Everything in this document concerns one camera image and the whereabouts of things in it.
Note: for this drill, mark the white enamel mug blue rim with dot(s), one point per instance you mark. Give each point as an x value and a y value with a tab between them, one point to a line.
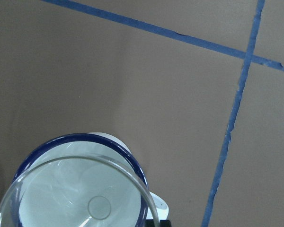
100	143

